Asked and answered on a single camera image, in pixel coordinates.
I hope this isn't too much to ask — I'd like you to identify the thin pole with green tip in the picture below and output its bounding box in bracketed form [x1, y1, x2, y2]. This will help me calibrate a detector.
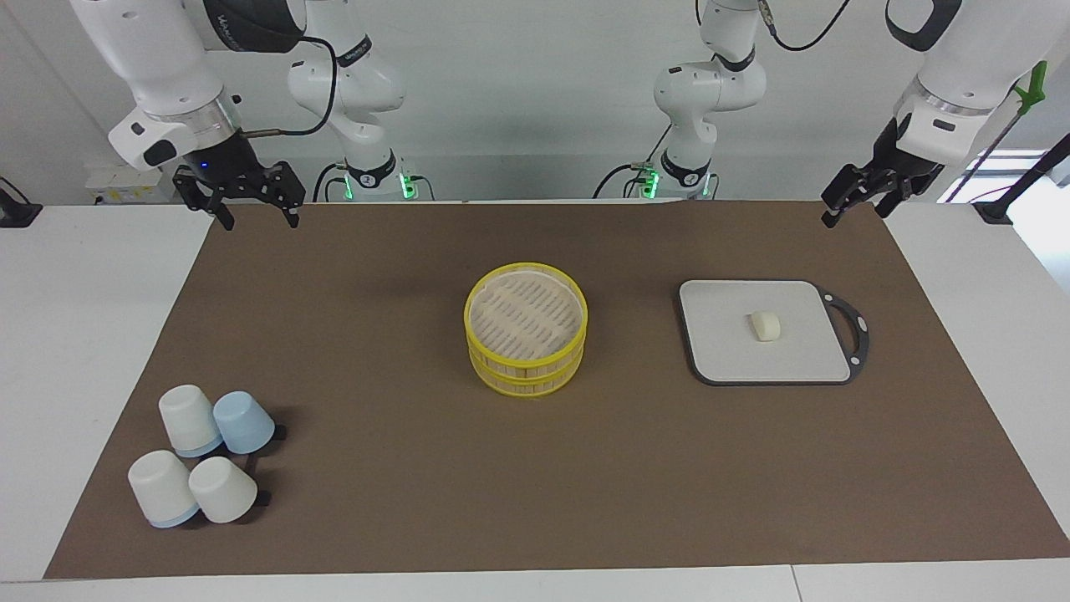
[945, 60, 1049, 203]

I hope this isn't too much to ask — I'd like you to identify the black base cable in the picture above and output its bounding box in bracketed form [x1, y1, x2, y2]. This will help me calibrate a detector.
[313, 161, 437, 202]
[592, 124, 671, 201]

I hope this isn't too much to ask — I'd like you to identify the black left base cable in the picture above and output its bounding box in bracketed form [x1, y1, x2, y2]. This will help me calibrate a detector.
[592, 124, 671, 201]

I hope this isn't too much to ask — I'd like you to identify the black right base cable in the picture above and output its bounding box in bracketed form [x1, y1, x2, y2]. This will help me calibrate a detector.
[313, 161, 437, 202]

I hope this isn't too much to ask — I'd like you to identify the brown table mat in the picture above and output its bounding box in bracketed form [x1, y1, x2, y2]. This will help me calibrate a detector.
[43, 201, 1070, 579]

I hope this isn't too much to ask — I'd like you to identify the grey cutting board black rim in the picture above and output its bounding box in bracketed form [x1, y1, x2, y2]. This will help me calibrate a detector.
[678, 279, 870, 386]

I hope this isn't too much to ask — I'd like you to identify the black clamp with pole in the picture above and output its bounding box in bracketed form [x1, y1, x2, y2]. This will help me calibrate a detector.
[973, 132, 1070, 226]

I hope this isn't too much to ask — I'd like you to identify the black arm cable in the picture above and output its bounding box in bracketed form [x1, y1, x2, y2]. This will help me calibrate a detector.
[241, 35, 339, 138]
[757, 0, 853, 53]

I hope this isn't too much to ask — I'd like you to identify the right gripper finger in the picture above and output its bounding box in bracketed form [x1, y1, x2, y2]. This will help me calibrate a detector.
[173, 166, 236, 232]
[257, 161, 304, 229]

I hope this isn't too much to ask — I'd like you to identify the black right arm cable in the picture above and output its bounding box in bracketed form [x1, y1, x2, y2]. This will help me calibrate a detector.
[241, 35, 339, 138]

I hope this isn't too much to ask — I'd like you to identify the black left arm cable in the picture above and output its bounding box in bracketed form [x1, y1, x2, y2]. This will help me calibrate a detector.
[757, 0, 853, 53]

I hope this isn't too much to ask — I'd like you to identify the plain white plastic cup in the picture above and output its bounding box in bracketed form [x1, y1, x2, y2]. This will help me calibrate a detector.
[188, 457, 258, 525]

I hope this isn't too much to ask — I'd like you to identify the yellow bamboo steamer tier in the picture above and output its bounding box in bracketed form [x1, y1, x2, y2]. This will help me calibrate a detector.
[464, 262, 589, 370]
[468, 347, 584, 399]

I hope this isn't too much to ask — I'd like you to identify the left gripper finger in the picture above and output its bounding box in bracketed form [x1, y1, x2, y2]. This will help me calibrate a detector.
[821, 165, 875, 229]
[874, 179, 909, 221]

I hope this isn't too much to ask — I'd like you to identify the black table clamp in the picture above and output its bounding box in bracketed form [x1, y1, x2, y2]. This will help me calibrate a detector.
[0, 176, 43, 229]

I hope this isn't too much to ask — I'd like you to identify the white cup with blue rim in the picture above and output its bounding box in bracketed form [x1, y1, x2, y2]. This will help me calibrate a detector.
[128, 450, 201, 529]
[159, 385, 225, 459]

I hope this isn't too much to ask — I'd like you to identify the light blue plastic cup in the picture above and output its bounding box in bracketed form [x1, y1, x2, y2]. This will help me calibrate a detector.
[213, 391, 277, 455]

